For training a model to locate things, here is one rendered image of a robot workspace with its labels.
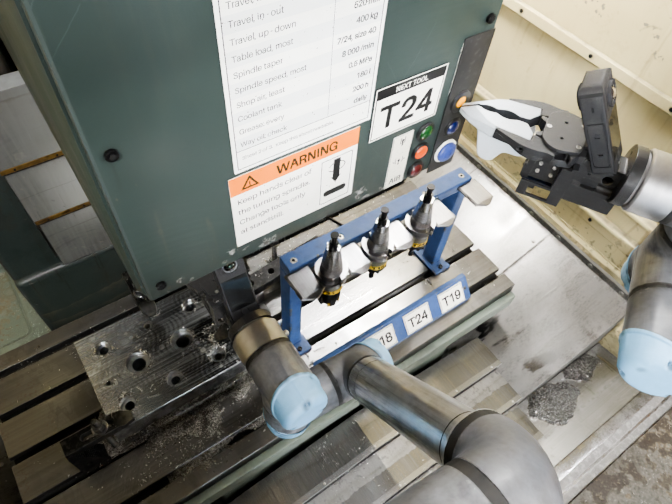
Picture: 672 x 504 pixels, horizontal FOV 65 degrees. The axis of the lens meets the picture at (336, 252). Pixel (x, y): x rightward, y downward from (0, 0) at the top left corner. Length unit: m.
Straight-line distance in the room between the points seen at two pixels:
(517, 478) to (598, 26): 1.09
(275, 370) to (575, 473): 0.88
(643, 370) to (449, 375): 0.86
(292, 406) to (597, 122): 0.50
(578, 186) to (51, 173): 1.03
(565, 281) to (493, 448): 1.13
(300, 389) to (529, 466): 0.32
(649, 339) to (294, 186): 0.41
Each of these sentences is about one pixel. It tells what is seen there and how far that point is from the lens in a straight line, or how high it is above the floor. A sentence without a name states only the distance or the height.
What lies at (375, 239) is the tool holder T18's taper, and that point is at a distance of 0.99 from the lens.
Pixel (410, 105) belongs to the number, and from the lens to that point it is 0.61.
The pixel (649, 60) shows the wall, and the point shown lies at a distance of 1.36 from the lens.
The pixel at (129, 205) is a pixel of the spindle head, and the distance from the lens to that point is 0.48.
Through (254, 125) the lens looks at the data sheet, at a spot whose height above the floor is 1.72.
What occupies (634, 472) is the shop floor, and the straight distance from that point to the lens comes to 2.46.
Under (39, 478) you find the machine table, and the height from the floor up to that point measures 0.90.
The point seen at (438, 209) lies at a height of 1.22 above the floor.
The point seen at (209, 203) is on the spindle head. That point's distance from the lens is 0.52.
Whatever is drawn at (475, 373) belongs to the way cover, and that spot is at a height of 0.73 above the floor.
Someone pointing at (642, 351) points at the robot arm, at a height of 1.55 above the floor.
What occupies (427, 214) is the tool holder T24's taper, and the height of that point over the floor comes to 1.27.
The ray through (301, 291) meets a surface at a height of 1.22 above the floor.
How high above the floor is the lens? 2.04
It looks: 54 degrees down
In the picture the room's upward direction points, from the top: 6 degrees clockwise
